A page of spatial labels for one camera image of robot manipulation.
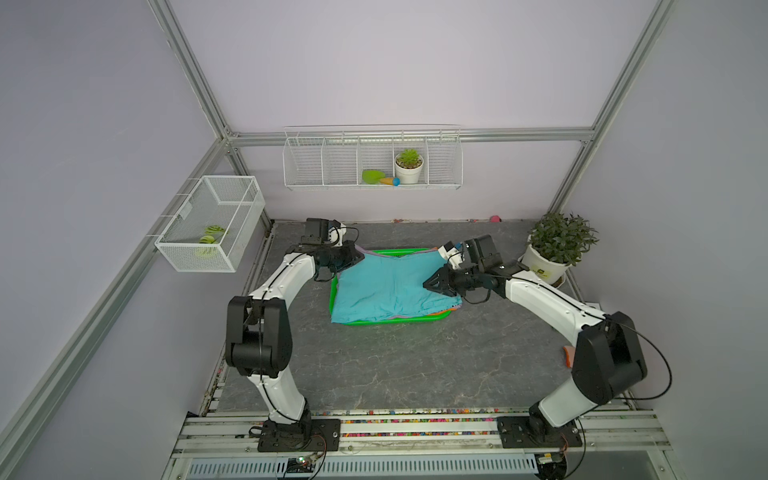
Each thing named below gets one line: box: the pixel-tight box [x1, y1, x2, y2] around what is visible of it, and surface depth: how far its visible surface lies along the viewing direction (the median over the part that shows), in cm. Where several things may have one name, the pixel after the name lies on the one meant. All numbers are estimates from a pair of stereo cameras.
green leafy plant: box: [530, 211, 599, 266], surface depth 92 cm
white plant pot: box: [522, 244, 571, 285], surface depth 97 cm
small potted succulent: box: [394, 148, 424, 184], surface depth 93 cm
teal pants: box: [331, 250, 462, 323], surface depth 86 cm
